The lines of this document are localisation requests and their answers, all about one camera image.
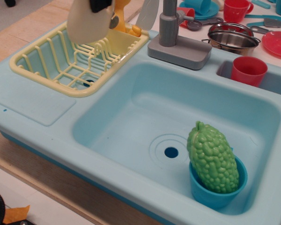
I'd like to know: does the red plate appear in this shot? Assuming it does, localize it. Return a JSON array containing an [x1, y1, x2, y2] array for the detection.
[[261, 31, 281, 58]]

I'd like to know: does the grey toy faucet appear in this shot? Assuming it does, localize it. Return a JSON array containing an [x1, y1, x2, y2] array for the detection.
[[148, 0, 212, 70]]

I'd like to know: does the steel pot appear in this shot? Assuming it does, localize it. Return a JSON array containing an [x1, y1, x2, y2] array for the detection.
[[202, 22, 261, 56]]

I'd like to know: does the yellow dish drying rack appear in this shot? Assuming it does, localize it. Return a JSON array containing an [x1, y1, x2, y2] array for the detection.
[[9, 22, 149, 98]]

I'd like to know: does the grey toy spatula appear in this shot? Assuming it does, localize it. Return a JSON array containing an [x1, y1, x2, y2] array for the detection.
[[250, 18, 281, 34]]

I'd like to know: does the green bitter melon toy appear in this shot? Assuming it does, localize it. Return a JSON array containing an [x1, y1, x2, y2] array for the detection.
[[187, 121, 239, 194]]

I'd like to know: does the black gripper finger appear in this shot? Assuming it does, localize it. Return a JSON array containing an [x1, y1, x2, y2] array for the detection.
[[89, 0, 112, 13]]

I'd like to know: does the white toy knife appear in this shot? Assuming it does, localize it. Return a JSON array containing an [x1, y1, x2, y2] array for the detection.
[[135, 0, 159, 30]]

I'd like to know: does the orange tape piece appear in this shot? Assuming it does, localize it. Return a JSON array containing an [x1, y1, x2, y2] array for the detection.
[[3, 205, 30, 224]]

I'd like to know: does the light blue toy sink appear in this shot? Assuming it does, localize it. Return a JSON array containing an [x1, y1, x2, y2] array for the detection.
[[0, 31, 281, 225]]

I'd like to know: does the red cup in tray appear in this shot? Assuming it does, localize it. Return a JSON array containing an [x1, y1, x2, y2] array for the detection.
[[230, 56, 268, 87]]

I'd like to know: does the blue plate with cup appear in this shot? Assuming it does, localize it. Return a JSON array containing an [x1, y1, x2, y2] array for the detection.
[[179, 0, 220, 20]]

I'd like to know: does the blue plastic cup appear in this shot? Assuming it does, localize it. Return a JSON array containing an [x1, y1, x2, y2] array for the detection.
[[189, 156, 248, 209]]

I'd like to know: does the grey toy spoon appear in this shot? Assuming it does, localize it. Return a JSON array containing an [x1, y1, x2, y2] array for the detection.
[[186, 17, 224, 31]]

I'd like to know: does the blue toy utensil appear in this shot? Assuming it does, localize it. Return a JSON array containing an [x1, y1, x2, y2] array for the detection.
[[245, 15, 281, 27]]

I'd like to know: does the yellow toy utensil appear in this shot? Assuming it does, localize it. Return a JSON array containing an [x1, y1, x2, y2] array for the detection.
[[114, 0, 142, 37]]

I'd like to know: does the red mug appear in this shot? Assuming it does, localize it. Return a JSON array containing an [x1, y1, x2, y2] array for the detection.
[[223, 0, 254, 23]]

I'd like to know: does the cream detergent bottle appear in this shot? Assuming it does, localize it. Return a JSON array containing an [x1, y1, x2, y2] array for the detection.
[[67, 0, 115, 44]]

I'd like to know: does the small red cup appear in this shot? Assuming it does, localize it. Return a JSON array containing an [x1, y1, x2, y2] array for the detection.
[[177, 7, 195, 26]]

